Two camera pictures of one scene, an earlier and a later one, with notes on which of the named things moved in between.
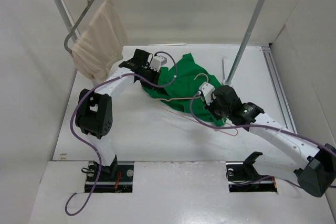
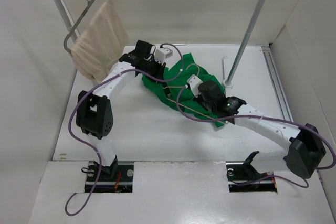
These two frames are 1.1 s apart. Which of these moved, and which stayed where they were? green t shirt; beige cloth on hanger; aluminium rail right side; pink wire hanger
Moved: pink wire hanger
Stayed: green t shirt; aluminium rail right side; beige cloth on hanger
